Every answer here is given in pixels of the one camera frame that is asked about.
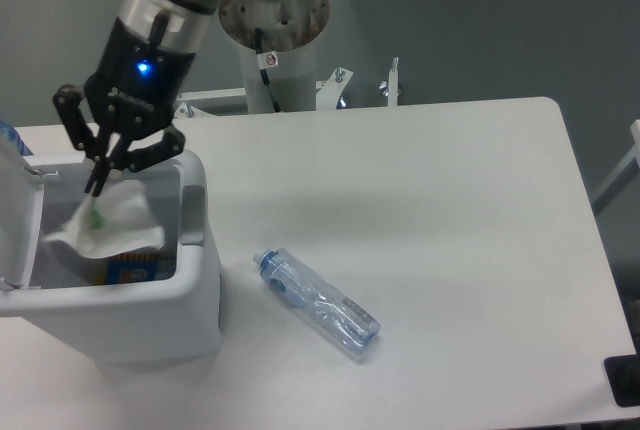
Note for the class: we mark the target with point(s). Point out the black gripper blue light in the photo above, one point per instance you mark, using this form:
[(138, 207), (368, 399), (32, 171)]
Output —
[(131, 93)]

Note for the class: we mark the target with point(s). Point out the clear crushed plastic bottle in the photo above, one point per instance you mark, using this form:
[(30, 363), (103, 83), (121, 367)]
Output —
[(326, 307)]

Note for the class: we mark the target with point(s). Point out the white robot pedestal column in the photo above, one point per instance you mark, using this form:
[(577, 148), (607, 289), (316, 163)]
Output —
[(276, 39)]

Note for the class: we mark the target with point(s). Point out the black clamp at table edge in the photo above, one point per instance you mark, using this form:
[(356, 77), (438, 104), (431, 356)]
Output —
[(623, 375)]

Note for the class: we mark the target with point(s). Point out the blue object behind lid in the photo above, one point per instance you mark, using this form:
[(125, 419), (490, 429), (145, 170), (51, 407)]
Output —
[(13, 137)]

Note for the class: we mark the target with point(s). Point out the white plastic wrapper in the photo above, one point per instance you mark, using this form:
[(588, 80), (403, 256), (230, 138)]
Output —
[(117, 221)]

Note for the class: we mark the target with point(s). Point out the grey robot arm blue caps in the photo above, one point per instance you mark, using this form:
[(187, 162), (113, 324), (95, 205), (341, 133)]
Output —
[(188, 22)]

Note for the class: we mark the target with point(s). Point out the white frame at right edge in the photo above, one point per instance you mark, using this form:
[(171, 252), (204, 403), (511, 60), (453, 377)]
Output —
[(620, 176)]

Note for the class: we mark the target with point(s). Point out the blue orange snack packet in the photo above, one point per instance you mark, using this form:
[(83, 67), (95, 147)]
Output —
[(137, 267)]

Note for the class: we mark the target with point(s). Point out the white plastic trash can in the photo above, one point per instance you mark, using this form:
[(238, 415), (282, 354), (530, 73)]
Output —
[(144, 302)]

